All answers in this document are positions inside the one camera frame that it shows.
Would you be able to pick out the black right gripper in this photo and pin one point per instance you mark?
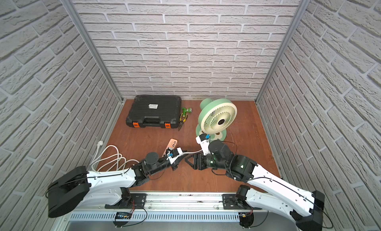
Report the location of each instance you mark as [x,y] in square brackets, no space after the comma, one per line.
[199,155]

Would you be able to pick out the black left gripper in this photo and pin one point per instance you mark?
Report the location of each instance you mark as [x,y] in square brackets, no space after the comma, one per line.
[174,161]

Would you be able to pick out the pink power strip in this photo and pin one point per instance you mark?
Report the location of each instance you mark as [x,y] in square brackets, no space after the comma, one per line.
[170,146]

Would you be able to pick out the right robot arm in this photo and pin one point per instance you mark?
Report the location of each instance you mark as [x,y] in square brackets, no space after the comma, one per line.
[262,189]

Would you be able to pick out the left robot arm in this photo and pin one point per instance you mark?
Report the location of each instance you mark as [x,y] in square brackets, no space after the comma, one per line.
[83,188]

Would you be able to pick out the green desk fan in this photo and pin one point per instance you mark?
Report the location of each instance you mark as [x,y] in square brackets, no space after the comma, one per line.
[215,117]

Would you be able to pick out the yellow black pliers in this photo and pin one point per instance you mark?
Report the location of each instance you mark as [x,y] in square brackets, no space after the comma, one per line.
[183,118]

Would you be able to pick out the black tool case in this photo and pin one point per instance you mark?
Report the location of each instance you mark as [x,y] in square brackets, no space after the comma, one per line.
[155,111]

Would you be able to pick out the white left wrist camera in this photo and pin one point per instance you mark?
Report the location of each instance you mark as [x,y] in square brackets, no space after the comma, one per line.
[173,154]

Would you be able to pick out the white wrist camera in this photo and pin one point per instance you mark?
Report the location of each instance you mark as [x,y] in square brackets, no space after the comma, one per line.
[173,154]
[203,141]

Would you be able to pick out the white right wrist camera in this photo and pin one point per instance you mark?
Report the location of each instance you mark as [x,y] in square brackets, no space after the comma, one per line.
[203,141]

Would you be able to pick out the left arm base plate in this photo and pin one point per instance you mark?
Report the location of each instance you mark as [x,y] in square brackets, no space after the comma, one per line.
[128,201]

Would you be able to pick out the aluminium front rail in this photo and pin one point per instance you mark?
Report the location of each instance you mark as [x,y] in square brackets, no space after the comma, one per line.
[185,210]

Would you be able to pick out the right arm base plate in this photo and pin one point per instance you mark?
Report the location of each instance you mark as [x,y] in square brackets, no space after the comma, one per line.
[230,202]

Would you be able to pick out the green hose nozzle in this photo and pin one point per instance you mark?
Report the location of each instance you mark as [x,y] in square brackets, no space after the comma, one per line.
[186,111]

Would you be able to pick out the left aluminium corner post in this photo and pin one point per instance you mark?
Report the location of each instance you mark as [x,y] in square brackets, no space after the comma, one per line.
[77,21]

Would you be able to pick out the aluminium corner post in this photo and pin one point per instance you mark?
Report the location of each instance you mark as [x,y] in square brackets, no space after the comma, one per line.
[285,42]
[77,21]

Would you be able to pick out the right aluminium corner post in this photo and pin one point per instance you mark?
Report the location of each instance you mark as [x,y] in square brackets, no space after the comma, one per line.
[285,42]

